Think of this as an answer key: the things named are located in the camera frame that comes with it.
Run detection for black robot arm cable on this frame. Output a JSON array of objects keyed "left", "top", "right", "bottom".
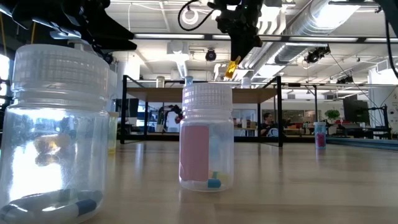
[{"left": 177, "top": 0, "right": 218, "bottom": 32}]

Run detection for blue bottle with pink pills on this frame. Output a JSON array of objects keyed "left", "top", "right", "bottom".
[{"left": 313, "top": 121, "right": 327, "bottom": 150}]

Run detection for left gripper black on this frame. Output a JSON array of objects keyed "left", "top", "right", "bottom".
[{"left": 58, "top": 0, "right": 138, "bottom": 52}]

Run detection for clear bottle blue white capsules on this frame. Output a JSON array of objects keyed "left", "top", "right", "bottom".
[{"left": 0, "top": 43, "right": 110, "bottom": 224}]

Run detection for black aluminium table frame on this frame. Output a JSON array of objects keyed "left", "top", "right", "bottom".
[{"left": 108, "top": 133, "right": 398, "bottom": 152}]

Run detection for person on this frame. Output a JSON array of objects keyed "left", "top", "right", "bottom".
[{"left": 260, "top": 112, "right": 280, "bottom": 137}]

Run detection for clear bottle pink label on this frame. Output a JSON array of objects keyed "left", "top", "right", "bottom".
[{"left": 178, "top": 82, "right": 234, "bottom": 192}]

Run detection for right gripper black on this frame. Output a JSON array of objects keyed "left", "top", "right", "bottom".
[{"left": 207, "top": 0, "right": 265, "bottom": 63}]

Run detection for white cable coil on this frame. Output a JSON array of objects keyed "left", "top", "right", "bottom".
[{"left": 182, "top": 7, "right": 200, "bottom": 26}]

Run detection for wooden shelf black metal legs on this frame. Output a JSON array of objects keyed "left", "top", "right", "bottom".
[{"left": 121, "top": 74, "right": 284, "bottom": 148}]

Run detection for orange pill bottle white cap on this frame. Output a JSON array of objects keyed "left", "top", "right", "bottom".
[{"left": 224, "top": 55, "right": 242, "bottom": 80}]

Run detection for black monitor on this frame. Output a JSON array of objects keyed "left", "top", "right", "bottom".
[{"left": 343, "top": 99, "right": 371, "bottom": 125}]

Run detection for black ceiling track device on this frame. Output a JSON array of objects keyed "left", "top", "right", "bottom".
[{"left": 303, "top": 45, "right": 331, "bottom": 65}]

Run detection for green background potted plant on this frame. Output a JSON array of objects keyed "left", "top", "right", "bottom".
[{"left": 325, "top": 109, "right": 341, "bottom": 125}]

